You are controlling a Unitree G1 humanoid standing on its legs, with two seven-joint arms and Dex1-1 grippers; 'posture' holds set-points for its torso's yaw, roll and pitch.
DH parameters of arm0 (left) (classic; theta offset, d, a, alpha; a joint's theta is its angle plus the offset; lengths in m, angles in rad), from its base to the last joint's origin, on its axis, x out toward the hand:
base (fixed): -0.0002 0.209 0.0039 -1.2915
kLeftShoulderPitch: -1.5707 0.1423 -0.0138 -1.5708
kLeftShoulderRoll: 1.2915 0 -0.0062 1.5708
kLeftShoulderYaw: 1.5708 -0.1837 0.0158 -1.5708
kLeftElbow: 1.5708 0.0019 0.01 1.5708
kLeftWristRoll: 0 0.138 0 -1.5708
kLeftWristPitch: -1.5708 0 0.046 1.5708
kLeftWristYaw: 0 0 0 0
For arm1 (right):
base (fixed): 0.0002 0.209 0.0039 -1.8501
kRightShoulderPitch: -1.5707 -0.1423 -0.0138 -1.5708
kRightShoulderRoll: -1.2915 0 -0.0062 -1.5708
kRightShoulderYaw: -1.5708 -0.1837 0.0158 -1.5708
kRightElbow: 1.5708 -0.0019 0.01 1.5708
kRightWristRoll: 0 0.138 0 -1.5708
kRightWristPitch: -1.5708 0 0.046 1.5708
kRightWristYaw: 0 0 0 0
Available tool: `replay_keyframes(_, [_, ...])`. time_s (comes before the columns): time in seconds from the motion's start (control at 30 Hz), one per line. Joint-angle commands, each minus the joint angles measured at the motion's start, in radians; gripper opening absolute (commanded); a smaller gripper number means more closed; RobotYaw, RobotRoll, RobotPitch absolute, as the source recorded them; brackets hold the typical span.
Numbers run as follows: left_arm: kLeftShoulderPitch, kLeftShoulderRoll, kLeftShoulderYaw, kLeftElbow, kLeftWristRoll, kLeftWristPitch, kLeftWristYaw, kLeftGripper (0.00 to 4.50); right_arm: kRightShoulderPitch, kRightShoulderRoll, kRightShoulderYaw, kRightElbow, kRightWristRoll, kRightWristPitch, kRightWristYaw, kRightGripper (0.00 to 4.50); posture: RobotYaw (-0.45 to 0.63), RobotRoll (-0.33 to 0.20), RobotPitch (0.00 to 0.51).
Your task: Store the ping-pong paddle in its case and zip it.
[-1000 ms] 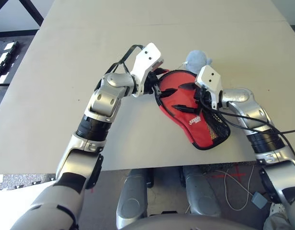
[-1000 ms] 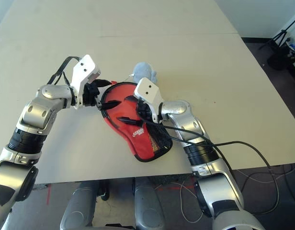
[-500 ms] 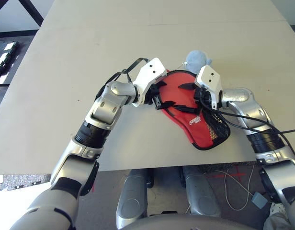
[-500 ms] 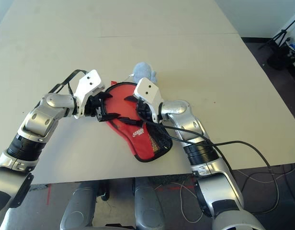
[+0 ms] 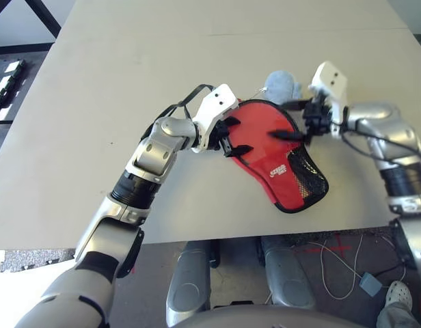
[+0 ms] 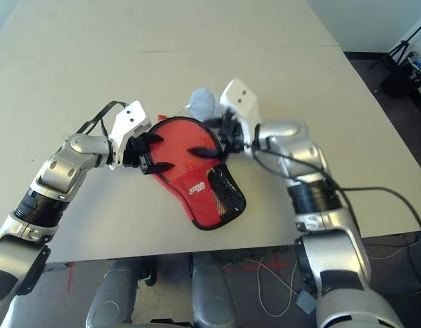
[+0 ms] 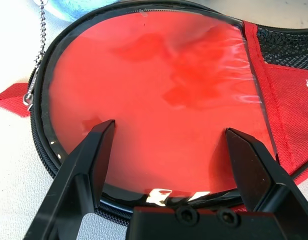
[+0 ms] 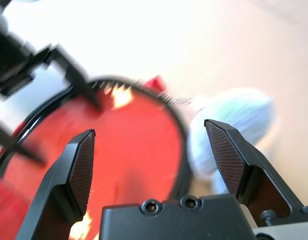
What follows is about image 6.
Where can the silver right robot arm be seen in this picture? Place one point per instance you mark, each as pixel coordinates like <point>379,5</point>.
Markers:
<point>333,246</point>

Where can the grey fabric pouch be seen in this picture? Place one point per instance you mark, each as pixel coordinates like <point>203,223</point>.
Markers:
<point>205,102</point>

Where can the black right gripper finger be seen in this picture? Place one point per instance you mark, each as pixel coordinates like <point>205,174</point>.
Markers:
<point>205,153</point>
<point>215,122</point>

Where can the black bin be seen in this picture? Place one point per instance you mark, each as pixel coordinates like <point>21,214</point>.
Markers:
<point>398,82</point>

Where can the red paddle case black trim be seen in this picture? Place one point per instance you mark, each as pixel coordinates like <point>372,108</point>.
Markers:
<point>193,191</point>

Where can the red floor tape line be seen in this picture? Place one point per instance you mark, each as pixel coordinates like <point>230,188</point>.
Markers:
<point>70,278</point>

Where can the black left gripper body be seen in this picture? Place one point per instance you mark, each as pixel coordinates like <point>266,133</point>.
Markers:
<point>137,153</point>

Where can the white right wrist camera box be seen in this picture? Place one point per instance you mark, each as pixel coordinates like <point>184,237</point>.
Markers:
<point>241,99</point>

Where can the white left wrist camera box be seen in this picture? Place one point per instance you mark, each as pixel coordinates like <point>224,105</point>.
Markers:
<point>132,119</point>

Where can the grey left robot leg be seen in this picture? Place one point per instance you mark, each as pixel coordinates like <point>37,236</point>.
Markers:
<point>111,294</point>

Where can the black support stand post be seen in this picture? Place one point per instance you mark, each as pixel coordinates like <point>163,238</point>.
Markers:
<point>148,271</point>

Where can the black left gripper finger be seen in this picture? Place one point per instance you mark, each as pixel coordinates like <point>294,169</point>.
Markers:
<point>153,139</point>
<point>161,167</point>

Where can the grey right robot leg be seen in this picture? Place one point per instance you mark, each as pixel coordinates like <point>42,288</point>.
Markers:
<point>212,290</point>

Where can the grey robot leg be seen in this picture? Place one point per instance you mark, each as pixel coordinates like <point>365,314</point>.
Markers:
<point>111,294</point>
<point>212,290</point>

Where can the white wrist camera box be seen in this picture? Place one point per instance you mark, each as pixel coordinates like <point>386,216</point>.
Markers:
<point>241,99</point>
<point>132,119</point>

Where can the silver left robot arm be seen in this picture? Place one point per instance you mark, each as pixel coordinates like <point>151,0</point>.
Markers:
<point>56,174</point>

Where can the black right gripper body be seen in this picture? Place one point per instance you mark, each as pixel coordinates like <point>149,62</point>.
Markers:
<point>232,136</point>

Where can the black tripod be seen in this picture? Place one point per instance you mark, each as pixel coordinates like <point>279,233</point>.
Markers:
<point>400,48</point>

